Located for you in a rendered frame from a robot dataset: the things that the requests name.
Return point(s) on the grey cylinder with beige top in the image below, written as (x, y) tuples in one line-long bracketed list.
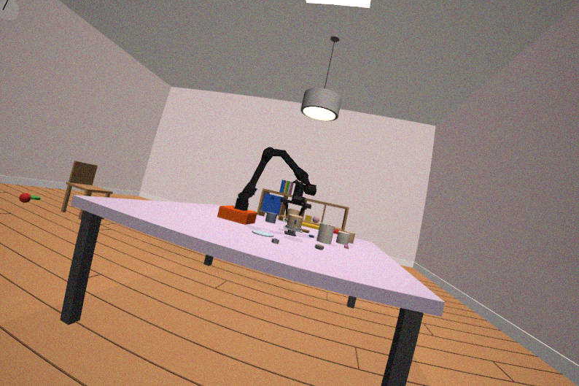
[(343, 238)]

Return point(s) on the small grey balance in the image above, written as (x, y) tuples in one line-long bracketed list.
[(291, 230)]

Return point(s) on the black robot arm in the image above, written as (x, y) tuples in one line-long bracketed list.
[(301, 175)]

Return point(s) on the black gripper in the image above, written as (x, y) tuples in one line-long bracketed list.
[(304, 206)]

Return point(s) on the grey open cylinder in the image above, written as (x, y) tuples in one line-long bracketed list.
[(325, 233)]

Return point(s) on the dark grey cylinder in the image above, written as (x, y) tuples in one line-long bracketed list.
[(270, 217)]

